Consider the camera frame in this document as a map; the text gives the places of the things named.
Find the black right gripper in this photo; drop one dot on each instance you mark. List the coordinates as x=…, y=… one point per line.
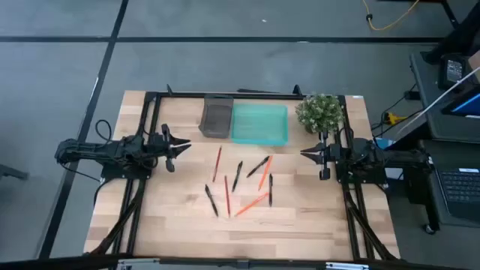
x=332, y=153

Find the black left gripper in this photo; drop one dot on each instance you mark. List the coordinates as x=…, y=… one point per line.
x=159, y=146

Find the red pencil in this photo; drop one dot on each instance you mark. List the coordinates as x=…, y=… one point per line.
x=227, y=196
x=217, y=164

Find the orange pencil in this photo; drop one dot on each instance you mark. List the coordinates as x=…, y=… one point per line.
x=265, y=172
x=252, y=204

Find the black pen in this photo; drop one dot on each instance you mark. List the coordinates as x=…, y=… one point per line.
x=211, y=200
x=237, y=176
x=270, y=189
x=258, y=167

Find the teal plastic bin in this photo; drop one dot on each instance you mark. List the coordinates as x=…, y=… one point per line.
x=258, y=123

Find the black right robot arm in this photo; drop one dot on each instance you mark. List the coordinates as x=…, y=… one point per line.
x=363, y=153

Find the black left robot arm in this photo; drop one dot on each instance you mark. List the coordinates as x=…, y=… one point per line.
x=112, y=150

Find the small green potted plant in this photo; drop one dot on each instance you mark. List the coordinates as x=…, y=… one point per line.
x=318, y=112

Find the grey plastic bin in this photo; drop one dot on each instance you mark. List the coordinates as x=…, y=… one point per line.
x=216, y=116

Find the white blue box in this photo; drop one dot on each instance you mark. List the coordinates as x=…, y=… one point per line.
x=383, y=143

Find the yellow plug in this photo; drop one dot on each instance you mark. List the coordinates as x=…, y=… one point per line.
x=392, y=119

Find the black floor plug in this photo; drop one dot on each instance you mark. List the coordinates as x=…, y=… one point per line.
x=412, y=95

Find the dark grey desk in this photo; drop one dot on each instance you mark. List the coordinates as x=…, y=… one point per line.
x=422, y=82

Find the black rolling cart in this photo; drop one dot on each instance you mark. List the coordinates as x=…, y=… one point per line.
x=450, y=153

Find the black laptop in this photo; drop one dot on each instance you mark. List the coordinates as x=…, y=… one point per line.
x=461, y=187

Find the monitor with blue screen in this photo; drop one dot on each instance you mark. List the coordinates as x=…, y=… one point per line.
x=467, y=107

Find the black power adapter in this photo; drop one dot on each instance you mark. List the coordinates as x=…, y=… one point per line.
x=453, y=71

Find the dark chair leg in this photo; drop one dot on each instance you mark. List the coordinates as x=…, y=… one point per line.
x=11, y=172

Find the brown cardboard box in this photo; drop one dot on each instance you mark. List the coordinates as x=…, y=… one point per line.
x=476, y=63

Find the black table leg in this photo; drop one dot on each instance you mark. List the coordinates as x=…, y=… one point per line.
x=450, y=15

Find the black metal table frame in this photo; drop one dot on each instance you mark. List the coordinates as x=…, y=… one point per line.
x=180, y=95

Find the silver metal bracket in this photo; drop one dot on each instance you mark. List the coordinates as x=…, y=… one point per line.
x=138, y=264
x=347, y=266

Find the black front rail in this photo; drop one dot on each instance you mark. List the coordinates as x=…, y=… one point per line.
x=56, y=262

